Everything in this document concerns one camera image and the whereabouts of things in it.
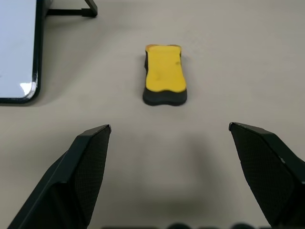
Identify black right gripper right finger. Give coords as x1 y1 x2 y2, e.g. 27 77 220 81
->
228 122 305 229

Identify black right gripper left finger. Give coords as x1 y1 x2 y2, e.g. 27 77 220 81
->
6 124 112 229

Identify yellow and black eraser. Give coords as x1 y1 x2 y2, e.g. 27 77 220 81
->
142 44 188 107

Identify black-framed whiteboard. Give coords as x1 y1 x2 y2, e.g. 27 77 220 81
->
0 0 54 104

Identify black whiteboard stand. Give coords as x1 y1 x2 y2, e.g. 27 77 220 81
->
46 0 98 19

